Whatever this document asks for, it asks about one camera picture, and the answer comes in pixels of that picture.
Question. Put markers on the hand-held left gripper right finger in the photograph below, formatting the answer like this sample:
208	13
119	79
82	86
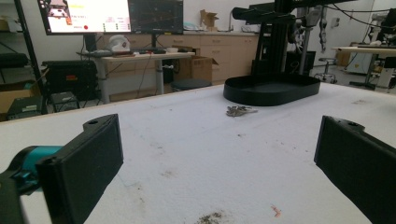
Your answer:
358	161

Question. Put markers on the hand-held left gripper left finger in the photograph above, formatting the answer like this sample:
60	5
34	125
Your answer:
81	169

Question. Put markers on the black oval tray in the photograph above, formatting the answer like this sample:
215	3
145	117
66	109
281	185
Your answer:
271	88

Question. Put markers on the bunch of silver keys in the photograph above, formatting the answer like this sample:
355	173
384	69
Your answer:
239	110

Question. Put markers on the black flat device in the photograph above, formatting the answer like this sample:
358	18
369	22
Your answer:
25	107

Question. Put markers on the black equipment case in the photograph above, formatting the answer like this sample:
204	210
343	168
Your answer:
71	77

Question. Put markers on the grey rolling stool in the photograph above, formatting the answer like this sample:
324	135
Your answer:
326	70

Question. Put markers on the wooden side table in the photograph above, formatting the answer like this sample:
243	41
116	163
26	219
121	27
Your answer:
367	59

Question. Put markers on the black metal pole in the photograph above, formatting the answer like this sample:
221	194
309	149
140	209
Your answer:
29	53

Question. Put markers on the wooden desk with white legs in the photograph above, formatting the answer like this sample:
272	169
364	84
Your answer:
146	59

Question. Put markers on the white helmet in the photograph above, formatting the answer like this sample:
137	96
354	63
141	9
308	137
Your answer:
119	43

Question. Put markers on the black keyboard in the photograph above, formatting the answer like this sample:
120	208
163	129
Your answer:
148	50

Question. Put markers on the black metal stand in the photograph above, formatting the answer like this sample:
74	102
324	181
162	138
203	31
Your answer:
274	40

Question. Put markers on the bright computer monitor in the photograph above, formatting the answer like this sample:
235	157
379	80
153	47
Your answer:
85	15

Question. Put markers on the brown cardboard box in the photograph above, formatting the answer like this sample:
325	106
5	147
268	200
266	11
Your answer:
196	67

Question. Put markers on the dark computer monitor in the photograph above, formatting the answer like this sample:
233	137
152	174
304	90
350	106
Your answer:
155	16

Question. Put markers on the wooden cabinet row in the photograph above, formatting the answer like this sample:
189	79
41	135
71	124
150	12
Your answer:
224	53

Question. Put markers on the small open cardboard box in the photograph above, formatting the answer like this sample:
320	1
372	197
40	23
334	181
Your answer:
208	18

